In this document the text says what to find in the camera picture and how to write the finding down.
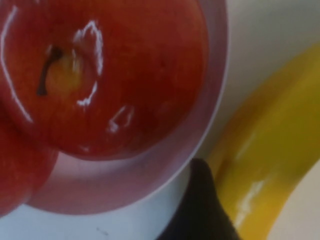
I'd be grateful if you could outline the red apple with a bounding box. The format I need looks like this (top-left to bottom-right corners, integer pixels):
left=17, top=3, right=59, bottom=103
left=0, top=0, right=210, bottom=161
left=0, top=99, right=60, bottom=216

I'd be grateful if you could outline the pink round plate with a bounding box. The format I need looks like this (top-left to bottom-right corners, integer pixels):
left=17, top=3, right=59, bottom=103
left=24, top=0, right=230, bottom=216

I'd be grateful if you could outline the yellow banana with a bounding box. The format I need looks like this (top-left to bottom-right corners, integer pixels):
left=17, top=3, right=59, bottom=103
left=208, top=42, right=320, bottom=240

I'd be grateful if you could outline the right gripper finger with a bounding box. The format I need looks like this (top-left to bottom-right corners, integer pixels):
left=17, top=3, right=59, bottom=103
left=162, top=158, right=242, bottom=240

